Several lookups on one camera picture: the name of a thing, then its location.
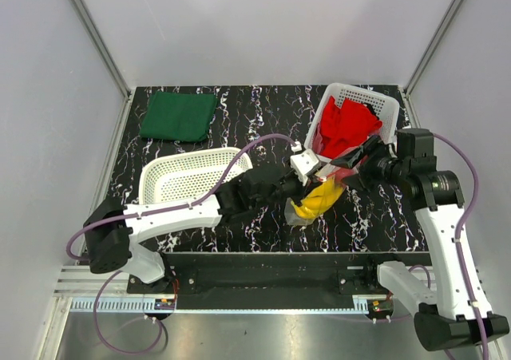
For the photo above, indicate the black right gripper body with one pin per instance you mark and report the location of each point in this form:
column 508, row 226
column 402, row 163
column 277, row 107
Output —
column 381, row 166

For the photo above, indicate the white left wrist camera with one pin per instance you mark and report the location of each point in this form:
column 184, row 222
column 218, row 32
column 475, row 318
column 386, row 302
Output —
column 304, row 164

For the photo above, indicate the clear zip top bag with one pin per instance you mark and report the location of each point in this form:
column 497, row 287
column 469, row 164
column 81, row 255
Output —
column 322, row 174

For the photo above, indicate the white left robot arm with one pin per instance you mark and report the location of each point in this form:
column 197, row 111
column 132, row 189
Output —
column 114, row 233

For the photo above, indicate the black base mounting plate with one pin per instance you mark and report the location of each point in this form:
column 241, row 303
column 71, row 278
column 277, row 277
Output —
column 281, row 281

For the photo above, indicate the large white laundry basket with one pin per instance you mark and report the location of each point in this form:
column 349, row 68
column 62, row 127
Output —
column 385, row 108

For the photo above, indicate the small white perforated basket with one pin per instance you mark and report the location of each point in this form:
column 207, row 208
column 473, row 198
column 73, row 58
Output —
column 184, row 175

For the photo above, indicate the grey slotted cable duct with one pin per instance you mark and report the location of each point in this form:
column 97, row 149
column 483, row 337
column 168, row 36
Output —
column 127, row 305

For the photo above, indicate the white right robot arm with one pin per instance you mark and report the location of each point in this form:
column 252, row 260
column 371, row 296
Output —
column 457, row 313

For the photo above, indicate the yellow fake banana bunch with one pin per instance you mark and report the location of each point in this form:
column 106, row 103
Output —
column 319, row 200

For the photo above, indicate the right aluminium frame post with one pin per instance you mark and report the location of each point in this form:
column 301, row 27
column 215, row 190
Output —
column 440, row 32

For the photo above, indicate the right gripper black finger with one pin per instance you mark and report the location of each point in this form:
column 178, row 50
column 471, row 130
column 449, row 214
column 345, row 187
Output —
column 355, row 156
column 355, row 181

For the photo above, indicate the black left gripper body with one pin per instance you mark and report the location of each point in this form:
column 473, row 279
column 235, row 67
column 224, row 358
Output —
column 288, row 187

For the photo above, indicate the folded green cloth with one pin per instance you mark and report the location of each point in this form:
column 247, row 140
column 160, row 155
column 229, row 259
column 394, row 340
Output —
column 178, row 116

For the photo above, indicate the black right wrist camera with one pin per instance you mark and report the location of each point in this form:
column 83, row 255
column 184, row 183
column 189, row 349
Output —
column 416, row 144

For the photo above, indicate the aluminium corner frame post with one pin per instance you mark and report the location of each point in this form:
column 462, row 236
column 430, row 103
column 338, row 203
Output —
column 100, row 46

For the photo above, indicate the red cloth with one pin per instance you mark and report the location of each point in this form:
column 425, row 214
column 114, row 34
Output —
column 345, row 126

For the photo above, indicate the pink cloth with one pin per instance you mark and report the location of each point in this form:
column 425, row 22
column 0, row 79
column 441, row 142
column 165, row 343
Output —
column 317, row 142

